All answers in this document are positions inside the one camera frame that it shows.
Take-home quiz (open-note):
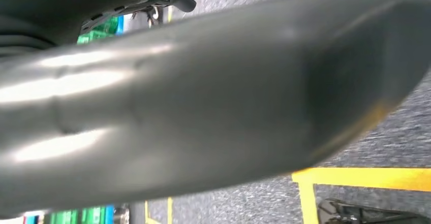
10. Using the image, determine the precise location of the blue metal shelf rack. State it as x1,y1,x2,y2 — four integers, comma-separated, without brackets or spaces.
103,15,125,224

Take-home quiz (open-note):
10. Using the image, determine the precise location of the green plastic crate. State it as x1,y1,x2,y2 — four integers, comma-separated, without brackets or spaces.
76,16,119,45
43,206,106,224

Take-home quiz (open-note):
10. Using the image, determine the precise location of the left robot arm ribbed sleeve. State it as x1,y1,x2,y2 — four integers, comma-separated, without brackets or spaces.
0,30,54,58

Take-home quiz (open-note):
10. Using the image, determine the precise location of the yellow floor tape line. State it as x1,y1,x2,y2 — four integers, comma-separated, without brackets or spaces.
291,167,431,224

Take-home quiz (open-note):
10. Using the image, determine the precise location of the black left robot foot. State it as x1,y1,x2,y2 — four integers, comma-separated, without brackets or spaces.
317,198,431,224

